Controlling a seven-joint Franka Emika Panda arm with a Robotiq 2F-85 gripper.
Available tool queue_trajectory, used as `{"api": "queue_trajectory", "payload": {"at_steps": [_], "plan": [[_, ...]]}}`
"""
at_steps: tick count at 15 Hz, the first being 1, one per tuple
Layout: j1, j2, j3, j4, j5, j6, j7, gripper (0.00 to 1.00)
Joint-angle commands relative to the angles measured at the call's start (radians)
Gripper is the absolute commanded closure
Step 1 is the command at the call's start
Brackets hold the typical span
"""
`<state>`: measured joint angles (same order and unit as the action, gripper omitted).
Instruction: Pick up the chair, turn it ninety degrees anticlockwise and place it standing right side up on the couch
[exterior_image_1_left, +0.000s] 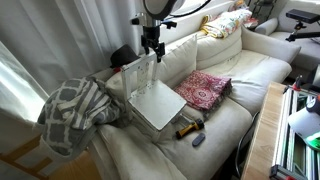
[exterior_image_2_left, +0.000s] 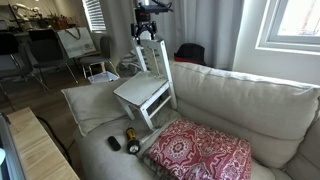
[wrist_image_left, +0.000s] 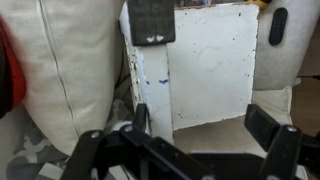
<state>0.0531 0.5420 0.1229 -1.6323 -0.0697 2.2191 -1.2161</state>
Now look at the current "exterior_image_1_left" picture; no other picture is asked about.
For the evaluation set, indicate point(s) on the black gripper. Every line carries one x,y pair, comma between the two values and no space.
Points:
150,35

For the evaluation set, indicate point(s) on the white wooden chair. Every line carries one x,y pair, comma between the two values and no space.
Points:
156,103

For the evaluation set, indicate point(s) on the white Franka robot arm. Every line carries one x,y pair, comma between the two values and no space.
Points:
160,6

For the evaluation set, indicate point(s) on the beige sofa back cushion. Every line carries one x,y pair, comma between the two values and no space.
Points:
176,63

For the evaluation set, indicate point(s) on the black hat with red band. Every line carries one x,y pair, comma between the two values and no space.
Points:
123,55

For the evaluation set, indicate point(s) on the red patterned folded cloth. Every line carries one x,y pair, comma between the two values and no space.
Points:
203,91

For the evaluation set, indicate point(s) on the colourful floral blanket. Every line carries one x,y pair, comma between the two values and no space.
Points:
226,21

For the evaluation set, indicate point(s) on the yellow black flashlight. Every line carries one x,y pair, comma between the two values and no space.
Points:
190,128

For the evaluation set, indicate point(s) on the grey curtain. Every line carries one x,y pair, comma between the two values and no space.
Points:
66,33

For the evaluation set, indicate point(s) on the grey white patterned blanket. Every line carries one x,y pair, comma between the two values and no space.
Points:
73,110

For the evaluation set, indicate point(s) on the black remote control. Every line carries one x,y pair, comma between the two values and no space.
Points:
198,139

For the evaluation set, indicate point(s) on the beige sofa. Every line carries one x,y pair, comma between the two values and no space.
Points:
213,140

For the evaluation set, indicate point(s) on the light wooden table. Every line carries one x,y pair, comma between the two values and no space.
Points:
263,140

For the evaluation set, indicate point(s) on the red black clamp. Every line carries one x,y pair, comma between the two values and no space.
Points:
296,83

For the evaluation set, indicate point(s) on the grey sofa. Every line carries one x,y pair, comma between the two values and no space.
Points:
306,50

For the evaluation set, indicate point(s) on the white device with green light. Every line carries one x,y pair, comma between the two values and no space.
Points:
301,121

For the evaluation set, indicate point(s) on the wooden side table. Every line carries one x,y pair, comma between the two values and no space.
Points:
20,160

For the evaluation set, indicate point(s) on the aluminium frame rack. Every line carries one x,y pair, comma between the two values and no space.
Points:
283,143

